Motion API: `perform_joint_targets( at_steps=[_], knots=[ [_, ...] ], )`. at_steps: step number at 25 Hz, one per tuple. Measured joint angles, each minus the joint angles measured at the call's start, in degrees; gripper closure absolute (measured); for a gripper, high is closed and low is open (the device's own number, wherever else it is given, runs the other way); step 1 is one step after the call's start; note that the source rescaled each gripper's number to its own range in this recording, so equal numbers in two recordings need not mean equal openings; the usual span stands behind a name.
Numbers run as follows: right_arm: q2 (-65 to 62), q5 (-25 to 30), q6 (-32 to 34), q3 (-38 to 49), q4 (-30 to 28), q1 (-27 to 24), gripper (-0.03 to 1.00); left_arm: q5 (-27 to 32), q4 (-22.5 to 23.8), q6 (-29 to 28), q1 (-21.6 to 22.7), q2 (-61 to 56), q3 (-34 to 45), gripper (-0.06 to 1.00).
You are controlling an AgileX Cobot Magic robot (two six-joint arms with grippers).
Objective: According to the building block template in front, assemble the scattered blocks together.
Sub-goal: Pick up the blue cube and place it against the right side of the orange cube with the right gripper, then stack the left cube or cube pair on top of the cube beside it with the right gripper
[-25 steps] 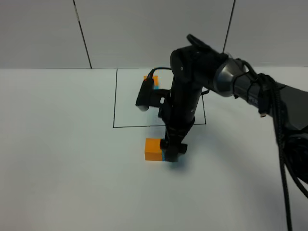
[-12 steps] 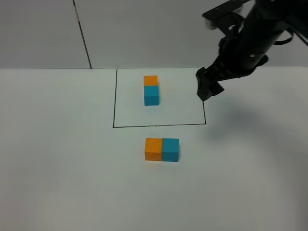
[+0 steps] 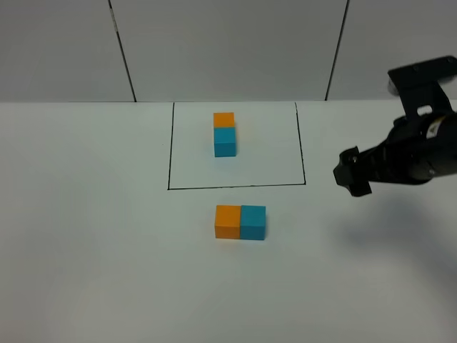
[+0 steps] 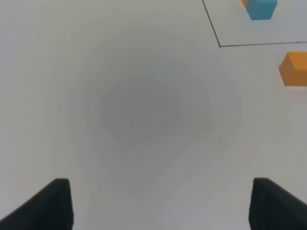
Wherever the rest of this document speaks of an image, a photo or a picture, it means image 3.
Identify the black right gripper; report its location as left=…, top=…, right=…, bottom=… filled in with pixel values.
left=333, top=114, right=446, bottom=197

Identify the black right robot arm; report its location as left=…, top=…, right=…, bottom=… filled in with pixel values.
left=333, top=112, right=456, bottom=197

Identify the blue template block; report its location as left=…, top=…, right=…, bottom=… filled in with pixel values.
left=214, top=127, right=236, bottom=157

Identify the orange template block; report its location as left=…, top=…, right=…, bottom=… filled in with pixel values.
left=213, top=112, right=236, bottom=129

